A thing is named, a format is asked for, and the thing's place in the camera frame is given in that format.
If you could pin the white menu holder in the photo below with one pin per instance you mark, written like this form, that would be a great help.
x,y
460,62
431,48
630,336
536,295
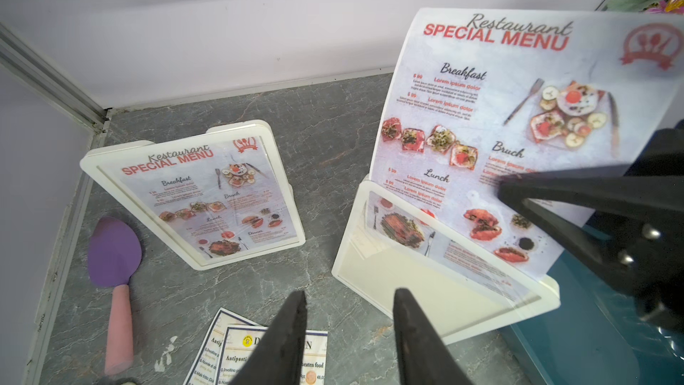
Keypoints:
x,y
93,159
464,289

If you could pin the teal plastic tray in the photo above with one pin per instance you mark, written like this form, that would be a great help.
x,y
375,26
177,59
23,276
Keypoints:
x,y
594,337

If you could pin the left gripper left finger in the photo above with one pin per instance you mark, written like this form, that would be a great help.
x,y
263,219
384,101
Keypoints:
x,y
278,358

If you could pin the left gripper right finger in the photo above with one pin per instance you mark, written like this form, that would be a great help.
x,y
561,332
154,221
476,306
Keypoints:
x,y
422,357

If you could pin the dim sum menu sheet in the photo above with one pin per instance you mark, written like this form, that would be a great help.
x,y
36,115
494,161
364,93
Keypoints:
x,y
204,367

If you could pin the special menu sheet top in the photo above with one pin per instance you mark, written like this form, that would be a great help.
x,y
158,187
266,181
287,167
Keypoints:
x,y
219,198

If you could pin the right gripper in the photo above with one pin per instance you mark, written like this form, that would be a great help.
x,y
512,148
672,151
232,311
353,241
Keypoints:
x,y
628,230

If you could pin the special menu sheet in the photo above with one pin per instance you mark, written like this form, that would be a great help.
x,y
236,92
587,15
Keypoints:
x,y
478,95
219,198

